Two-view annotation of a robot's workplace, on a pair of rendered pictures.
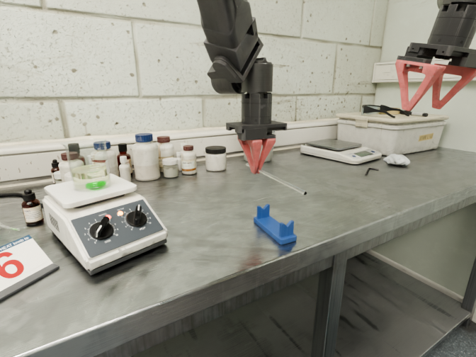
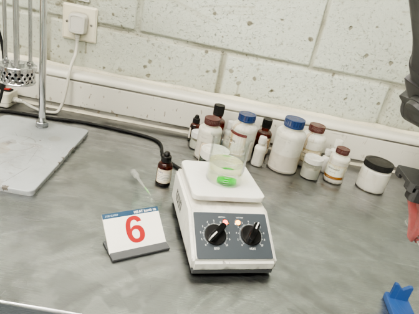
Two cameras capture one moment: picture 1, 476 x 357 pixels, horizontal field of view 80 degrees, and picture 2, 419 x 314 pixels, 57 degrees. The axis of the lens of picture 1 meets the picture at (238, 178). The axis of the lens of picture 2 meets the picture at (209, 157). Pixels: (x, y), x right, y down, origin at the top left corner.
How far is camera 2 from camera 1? 14 cm
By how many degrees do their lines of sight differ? 27
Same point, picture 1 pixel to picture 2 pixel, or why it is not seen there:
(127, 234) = (237, 248)
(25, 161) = (172, 106)
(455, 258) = not seen: outside the picture
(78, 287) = (179, 281)
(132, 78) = (309, 44)
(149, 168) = (286, 159)
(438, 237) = not seen: outside the picture
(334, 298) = not seen: outside the picture
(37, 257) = (156, 230)
